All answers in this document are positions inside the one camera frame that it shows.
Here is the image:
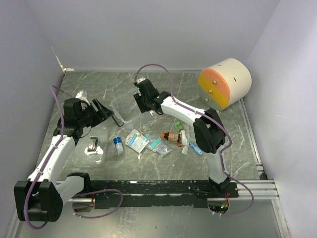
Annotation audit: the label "teal-header plastic sachet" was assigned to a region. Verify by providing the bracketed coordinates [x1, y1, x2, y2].
[146, 136, 161, 152]

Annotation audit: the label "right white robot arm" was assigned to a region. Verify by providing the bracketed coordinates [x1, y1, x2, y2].
[134, 78, 231, 197]

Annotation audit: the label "white tube packet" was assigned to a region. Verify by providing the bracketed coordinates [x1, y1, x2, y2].
[180, 130, 190, 155]

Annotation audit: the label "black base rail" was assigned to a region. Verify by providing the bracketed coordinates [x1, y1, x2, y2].
[75, 180, 239, 209]

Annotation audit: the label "beige cylinder orange face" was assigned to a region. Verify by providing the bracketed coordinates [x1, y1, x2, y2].
[198, 58, 252, 111]

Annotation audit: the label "clear sachet blue contents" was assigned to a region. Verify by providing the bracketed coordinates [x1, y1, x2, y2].
[157, 142, 172, 158]

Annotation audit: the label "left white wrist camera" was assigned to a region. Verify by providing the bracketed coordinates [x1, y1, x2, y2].
[75, 90, 90, 105]

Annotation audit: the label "green medicine box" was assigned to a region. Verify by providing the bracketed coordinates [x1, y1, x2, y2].
[173, 120, 184, 131]

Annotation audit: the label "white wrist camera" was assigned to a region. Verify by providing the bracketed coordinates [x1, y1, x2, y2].
[134, 77, 146, 86]
[75, 90, 90, 105]

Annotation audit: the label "clear plastic box lid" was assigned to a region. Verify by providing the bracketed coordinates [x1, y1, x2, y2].
[71, 125, 109, 169]

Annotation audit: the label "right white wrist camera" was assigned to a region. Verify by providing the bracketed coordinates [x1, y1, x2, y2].
[134, 77, 146, 86]

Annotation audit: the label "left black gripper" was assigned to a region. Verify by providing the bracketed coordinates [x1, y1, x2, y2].
[78, 98, 114, 128]

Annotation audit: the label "small blue-label vial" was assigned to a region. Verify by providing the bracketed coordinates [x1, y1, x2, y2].
[113, 136, 124, 155]

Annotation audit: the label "clear plastic storage box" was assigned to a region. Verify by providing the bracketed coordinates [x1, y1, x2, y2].
[110, 89, 156, 131]

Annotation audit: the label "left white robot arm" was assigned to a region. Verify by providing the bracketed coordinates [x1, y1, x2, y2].
[13, 98, 114, 223]

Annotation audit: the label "brown medicine bottle orange cap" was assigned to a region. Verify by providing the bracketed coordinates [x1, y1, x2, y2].
[160, 132, 181, 143]

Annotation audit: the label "white blue bandage packet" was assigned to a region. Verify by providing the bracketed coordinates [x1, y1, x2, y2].
[125, 129, 149, 153]

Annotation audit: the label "clear plastic divider tray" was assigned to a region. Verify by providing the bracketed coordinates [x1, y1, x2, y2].
[184, 124, 196, 143]

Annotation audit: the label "blue plastic applicator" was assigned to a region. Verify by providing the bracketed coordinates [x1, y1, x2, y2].
[189, 142, 203, 156]

